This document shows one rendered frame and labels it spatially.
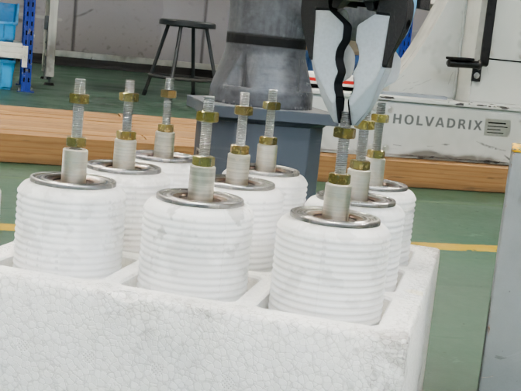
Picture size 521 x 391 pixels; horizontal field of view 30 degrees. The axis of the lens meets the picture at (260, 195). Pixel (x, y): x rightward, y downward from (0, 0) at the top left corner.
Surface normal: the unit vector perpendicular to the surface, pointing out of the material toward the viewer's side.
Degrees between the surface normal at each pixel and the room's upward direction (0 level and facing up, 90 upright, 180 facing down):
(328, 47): 90
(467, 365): 0
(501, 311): 90
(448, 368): 0
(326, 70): 90
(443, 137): 90
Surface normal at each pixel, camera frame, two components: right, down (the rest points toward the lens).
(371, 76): -0.51, 0.09
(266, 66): 0.11, -0.14
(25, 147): 0.25, 0.18
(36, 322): -0.24, 0.13
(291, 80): 0.55, -0.12
